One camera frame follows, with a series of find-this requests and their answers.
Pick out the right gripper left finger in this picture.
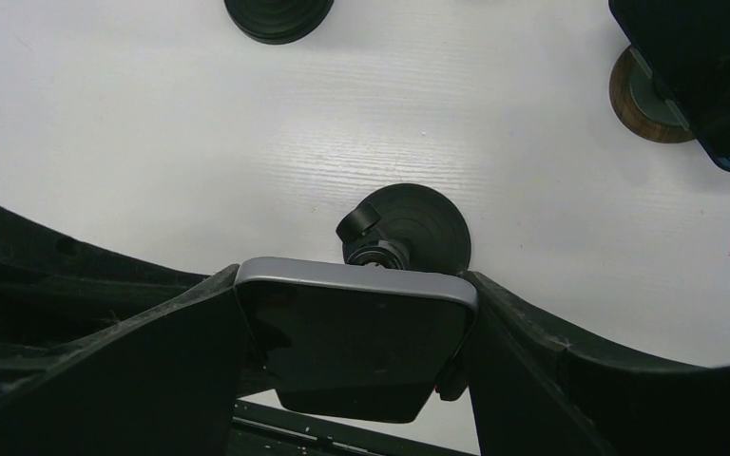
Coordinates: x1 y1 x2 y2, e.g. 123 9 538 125
0 207 248 455

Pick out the silver black phone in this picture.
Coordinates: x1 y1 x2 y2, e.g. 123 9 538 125
233 256 478 424

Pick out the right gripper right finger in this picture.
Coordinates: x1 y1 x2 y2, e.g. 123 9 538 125
463 272 730 455

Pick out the dark blue phone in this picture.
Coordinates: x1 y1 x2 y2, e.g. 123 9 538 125
608 0 730 172

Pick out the wooden base phone stand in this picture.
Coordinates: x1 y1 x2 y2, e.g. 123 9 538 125
608 45 696 144

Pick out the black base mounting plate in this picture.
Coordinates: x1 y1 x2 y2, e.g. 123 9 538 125
227 400 465 456

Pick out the black phone stand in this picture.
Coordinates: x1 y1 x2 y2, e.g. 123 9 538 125
223 0 334 45
336 183 472 276

